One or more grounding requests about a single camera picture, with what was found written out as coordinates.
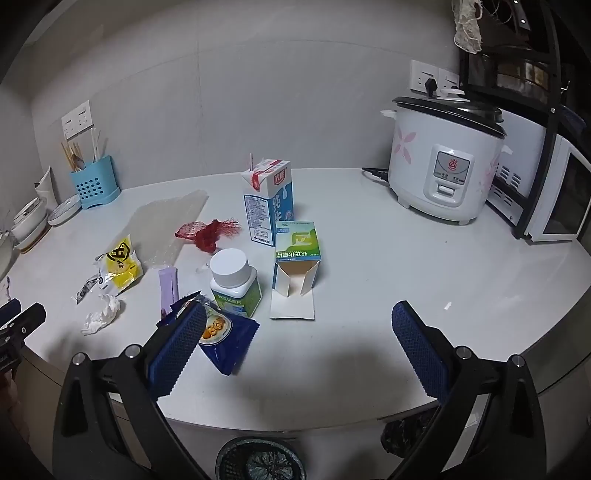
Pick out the red mesh net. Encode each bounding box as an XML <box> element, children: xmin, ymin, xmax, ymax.
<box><xmin>175</xmin><ymin>219</ymin><xmax>242</xmax><ymax>253</ymax></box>

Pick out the white flowered rice cooker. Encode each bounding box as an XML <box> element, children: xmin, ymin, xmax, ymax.
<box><xmin>381</xmin><ymin>89</ymin><xmax>513</xmax><ymax>226</ymax></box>

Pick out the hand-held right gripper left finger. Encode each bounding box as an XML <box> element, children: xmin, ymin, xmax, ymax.
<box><xmin>52</xmin><ymin>301</ymin><xmax>211</xmax><ymax>480</ymax></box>

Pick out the blue white milk carton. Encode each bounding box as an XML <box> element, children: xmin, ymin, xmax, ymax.
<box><xmin>240</xmin><ymin>159</ymin><xmax>295</xmax><ymax>247</ymax></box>

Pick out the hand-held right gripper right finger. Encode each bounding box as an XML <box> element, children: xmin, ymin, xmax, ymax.
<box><xmin>388</xmin><ymin>300</ymin><xmax>548</xmax><ymax>480</ymax></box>

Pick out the white microwave oven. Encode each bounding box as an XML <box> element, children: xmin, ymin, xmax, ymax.
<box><xmin>487</xmin><ymin>108</ymin><xmax>591</xmax><ymax>243</ymax></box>

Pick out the clear bubble wrap sheet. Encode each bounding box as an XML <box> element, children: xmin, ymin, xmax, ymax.
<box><xmin>121</xmin><ymin>189</ymin><xmax>208</xmax><ymax>271</ymax></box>

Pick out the white tapered cup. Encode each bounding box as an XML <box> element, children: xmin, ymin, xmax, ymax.
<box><xmin>34</xmin><ymin>167</ymin><xmax>59</xmax><ymax>208</ymax></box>

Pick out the large white wall socket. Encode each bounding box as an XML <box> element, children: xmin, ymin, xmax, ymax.
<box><xmin>61</xmin><ymin>99</ymin><xmax>95</xmax><ymax>139</ymax></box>

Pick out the ribbed white plate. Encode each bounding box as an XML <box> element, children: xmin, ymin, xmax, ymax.
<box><xmin>47</xmin><ymin>194</ymin><xmax>83</xmax><ymax>227</ymax></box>

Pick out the white wall socket with plug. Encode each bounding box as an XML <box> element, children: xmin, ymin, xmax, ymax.
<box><xmin>409</xmin><ymin>59</ymin><xmax>440</xmax><ymax>92</ymax></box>

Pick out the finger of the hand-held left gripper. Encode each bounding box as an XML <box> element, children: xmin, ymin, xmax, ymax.
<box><xmin>4</xmin><ymin>303</ymin><xmax>47</xmax><ymax>343</ymax></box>
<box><xmin>0</xmin><ymin>299</ymin><xmax>22</xmax><ymax>326</ymax></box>

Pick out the white bowl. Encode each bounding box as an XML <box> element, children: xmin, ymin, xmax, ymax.
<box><xmin>10</xmin><ymin>198</ymin><xmax>49</xmax><ymax>241</ymax></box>

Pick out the blue utensil holder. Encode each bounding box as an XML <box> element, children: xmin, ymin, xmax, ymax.
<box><xmin>70</xmin><ymin>155</ymin><xmax>122</xmax><ymax>210</ymax></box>

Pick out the black trash basket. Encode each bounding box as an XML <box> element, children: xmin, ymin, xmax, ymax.
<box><xmin>216</xmin><ymin>436</ymin><xmax>309</xmax><ymax>480</ymax></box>

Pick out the blue snack packet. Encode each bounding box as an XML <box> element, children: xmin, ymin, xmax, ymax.
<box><xmin>157</xmin><ymin>290</ymin><xmax>260</xmax><ymax>376</ymax></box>

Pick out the wooden board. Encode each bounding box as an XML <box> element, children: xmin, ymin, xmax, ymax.
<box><xmin>14</xmin><ymin>224</ymin><xmax>52</xmax><ymax>254</ymax></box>

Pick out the green white medicine box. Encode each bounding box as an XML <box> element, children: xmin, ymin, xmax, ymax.
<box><xmin>269</xmin><ymin>220</ymin><xmax>321</xmax><ymax>320</ymax></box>

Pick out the white mesh cloth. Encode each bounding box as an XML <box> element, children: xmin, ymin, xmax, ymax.
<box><xmin>452</xmin><ymin>0</ymin><xmax>484</xmax><ymax>54</ymax></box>

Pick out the black trash bag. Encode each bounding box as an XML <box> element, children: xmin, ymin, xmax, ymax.
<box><xmin>380</xmin><ymin>406</ymin><xmax>446</xmax><ymax>457</ymax></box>

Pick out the white tissue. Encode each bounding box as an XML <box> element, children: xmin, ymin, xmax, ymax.
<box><xmin>82</xmin><ymin>294</ymin><xmax>125</xmax><ymax>336</ymax></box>

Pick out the clear glass container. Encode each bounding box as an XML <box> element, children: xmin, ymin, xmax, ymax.
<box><xmin>0</xmin><ymin>228</ymin><xmax>17</xmax><ymax>278</ymax></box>

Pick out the yellow snack wrapper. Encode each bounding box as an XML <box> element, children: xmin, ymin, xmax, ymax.
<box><xmin>71</xmin><ymin>234</ymin><xmax>145</xmax><ymax>305</ymax></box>

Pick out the purple sachet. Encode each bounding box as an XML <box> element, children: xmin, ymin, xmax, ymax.
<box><xmin>158</xmin><ymin>267</ymin><xmax>180</xmax><ymax>319</ymax></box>

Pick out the white capped medicine bottle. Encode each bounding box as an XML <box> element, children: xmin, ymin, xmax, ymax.
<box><xmin>209</xmin><ymin>248</ymin><xmax>262</xmax><ymax>318</ymax></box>

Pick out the black metal rack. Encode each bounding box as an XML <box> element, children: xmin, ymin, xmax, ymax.
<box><xmin>459</xmin><ymin>0</ymin><xmax>591</xmax><ymax>238</ymax></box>

